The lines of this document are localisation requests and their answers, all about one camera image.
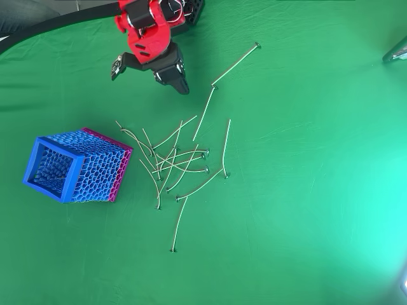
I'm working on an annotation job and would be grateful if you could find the dark grey fabric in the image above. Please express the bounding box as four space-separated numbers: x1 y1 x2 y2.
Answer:
0 0 79 37

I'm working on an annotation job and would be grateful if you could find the camera board on black bracket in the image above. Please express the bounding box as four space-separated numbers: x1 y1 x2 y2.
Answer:
110 51 155 81

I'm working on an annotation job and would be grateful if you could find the blue and magenta mesh basket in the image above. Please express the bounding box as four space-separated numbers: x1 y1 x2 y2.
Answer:
21 126 134 205

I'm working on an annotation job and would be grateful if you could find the candle wick with metal base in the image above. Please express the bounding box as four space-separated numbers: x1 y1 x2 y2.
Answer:
156 146 179 200
160 119 184 174
151 114 198 151
192 85 219 142
142 127 163 182
156 148 210 167
165 144 200 193
139 158 163 211
151 153 207 174
169 196 189 254
221 118 231 179
114 119 156 158
175 168 224 202
156 154 210 175

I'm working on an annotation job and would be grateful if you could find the long pin at top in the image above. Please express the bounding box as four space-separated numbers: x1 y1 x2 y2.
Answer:
211 42 262 87

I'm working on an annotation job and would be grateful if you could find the red white black servo cable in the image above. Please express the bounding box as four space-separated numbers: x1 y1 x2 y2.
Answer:
165 0 188 24

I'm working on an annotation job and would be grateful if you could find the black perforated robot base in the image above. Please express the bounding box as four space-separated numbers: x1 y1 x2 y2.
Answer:
171 0 206 36

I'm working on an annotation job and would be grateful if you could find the green cloth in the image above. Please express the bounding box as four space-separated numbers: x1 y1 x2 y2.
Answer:
0 0 407 305

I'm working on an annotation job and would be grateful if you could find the black backdrop rim band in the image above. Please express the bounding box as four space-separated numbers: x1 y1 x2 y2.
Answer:
0 1 123 57

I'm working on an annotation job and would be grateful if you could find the shiny metal object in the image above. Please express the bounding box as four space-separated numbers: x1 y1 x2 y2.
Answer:
382 34 407 64

